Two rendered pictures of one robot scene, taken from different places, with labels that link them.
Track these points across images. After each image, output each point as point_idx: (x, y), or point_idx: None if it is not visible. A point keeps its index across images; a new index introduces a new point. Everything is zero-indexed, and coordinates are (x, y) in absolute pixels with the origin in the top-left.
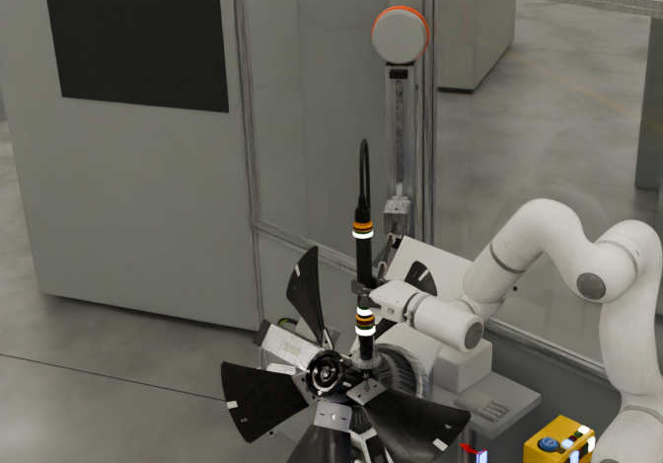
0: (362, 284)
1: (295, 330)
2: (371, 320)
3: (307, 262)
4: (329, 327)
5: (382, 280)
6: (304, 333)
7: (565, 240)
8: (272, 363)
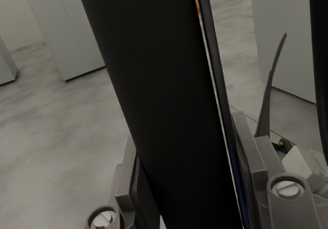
0: (122, 183)
1: (281, 161)
2: None
3: (272, 64)
4: (325, 176)
5: (275, 204)
6: (288, 170)
7: None
8: (236, 194)
